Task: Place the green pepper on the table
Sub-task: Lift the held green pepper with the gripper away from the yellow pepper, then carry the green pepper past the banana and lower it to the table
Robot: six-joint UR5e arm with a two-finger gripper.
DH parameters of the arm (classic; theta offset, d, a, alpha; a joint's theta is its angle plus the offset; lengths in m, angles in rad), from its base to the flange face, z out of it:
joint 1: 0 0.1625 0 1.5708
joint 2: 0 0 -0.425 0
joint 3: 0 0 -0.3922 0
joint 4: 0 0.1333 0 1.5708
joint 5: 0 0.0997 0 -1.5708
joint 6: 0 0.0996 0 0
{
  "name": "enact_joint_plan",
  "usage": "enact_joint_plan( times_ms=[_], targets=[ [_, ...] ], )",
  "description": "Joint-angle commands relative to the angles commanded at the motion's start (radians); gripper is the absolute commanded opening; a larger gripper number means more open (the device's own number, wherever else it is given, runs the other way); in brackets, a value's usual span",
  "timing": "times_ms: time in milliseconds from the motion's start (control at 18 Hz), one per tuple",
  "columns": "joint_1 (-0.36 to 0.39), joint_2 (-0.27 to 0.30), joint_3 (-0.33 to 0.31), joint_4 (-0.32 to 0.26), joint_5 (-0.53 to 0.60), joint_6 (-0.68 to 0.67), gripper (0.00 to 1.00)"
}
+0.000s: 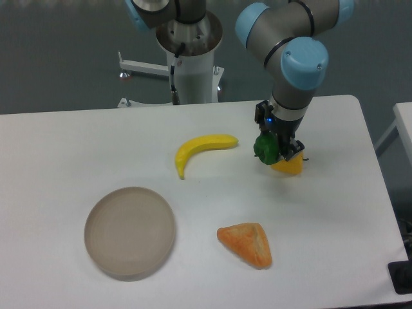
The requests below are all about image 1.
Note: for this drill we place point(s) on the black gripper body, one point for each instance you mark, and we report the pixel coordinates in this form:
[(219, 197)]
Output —
[(265, 115)]

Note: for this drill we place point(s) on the green toy pepper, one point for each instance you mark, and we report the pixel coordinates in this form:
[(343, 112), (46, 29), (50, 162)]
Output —
[(266, 148)]

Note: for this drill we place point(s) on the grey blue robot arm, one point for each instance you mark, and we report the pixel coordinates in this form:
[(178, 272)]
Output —
[(282, 40)]

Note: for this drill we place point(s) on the yellow toy pepper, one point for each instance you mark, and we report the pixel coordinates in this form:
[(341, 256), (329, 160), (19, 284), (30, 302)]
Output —
[(294, 166)]

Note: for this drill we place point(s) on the yellow toy banana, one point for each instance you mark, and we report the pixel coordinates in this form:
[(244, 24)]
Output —
[(200, 144)]

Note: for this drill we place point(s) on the orange triangular toy bread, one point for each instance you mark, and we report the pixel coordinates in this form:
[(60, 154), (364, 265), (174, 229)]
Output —
[(248, 241)]

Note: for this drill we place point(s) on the white side table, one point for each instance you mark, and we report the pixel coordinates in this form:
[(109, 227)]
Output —
[(400, 127)]

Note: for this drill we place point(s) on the black box at table edge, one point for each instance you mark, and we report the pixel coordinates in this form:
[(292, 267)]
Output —
[(400, 273)]

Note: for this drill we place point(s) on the beige round plate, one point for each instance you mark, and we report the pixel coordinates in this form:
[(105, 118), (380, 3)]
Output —
[(130, 233)]

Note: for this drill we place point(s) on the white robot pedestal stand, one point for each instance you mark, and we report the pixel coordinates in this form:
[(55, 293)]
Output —
[(189, 48)]

